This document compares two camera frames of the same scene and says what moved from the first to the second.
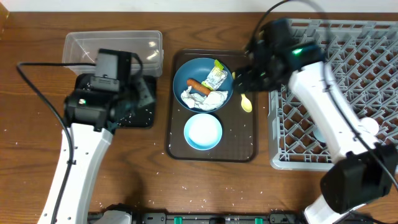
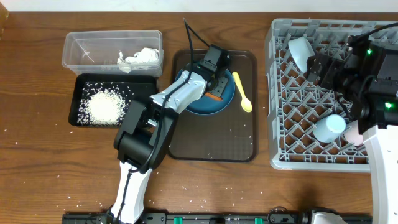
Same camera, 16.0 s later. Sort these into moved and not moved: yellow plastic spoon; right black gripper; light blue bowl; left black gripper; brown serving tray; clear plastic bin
Moved: left black gripper; right black gripper; light blue bowl
Not moved: brown serving tray; yellow plastic spoon; clear plastic bin
